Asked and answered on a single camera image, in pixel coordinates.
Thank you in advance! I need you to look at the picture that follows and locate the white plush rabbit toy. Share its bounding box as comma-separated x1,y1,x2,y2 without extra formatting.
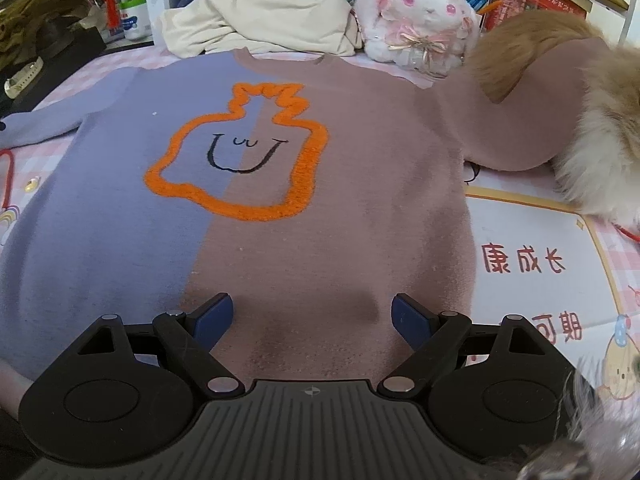
352,0,481,80

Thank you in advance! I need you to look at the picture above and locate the olive green cloth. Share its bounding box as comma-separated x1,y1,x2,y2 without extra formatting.
0,0,92,68

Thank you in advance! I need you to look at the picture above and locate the purple and pink sweater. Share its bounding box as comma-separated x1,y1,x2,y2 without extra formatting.
0,37,618,411

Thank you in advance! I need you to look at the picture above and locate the fluffy cream and tan cat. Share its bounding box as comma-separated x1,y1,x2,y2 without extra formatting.
467,10,640,480

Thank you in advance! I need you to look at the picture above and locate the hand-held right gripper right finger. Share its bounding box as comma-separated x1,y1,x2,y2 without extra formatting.
377,293,558,397

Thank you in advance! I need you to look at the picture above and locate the pink checkered printed sheet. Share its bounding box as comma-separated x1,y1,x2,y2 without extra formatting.
0,45,640,411

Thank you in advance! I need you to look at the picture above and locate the white jar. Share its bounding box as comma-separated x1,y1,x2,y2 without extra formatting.
120,0,154,42

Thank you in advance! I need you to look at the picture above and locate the cream tote bag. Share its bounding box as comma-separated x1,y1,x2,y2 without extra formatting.
159,0,362,58

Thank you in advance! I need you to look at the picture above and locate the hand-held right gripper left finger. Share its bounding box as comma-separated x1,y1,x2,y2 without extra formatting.
75,292,246,396

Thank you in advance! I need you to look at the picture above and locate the white strap watch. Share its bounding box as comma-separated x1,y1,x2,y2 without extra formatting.
4,57,45,99

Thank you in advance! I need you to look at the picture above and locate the red cord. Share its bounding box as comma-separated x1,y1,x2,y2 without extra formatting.
0,150,16,211

